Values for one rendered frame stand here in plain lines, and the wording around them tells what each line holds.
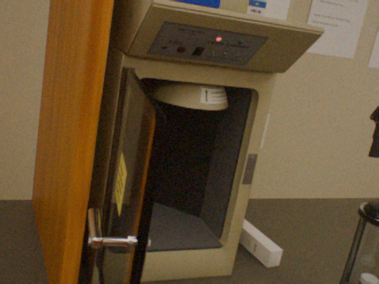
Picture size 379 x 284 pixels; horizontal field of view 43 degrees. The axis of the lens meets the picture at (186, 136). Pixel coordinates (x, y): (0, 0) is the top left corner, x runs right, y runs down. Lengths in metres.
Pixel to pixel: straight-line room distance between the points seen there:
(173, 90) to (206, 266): 0.40
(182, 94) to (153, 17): 0.23
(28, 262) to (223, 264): 0.42
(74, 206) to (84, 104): 0.17
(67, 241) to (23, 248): 0.29
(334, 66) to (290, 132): 0.25
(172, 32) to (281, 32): 0.19
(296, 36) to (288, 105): 0.71
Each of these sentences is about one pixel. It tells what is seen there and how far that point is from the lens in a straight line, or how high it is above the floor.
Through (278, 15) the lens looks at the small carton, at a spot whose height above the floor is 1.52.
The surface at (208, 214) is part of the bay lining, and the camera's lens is 1.14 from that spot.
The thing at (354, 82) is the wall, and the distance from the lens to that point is 1.70.
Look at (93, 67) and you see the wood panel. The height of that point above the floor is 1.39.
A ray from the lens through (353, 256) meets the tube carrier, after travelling 1.10.
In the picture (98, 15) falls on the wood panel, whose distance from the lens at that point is 0.74.
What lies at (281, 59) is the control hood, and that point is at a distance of 0.92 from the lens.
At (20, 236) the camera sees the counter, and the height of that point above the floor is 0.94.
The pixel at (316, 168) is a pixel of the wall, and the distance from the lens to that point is 1.72.
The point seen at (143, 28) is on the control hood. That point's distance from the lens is 0.77.
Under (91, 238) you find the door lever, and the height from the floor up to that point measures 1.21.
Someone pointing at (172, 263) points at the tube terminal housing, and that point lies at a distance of 1.05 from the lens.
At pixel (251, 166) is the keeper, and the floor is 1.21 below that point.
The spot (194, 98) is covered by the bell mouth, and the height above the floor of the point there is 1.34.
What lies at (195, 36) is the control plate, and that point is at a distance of 0.80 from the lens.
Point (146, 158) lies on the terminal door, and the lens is 0.57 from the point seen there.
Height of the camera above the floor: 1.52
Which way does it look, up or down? 16 degrees down
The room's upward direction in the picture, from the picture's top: 10 degrees clockwise
